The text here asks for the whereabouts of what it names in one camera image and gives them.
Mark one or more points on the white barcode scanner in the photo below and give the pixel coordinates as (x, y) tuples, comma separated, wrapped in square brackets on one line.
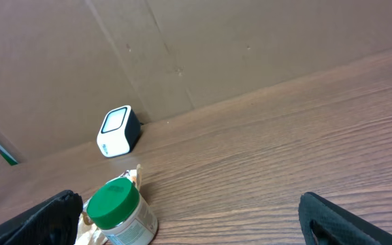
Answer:
[(119, 132)]

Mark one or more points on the green lid white jar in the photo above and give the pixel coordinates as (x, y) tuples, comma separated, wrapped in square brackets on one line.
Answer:
[(122, 214)]

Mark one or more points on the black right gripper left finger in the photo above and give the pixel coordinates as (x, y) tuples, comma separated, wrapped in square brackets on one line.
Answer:
[(53, 221)]

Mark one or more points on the brown bread snack bag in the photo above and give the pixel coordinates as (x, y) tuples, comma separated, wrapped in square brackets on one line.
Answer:
[(88, 233)]

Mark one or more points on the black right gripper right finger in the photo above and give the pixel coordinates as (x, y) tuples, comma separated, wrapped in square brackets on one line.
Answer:
[(323, 222)]

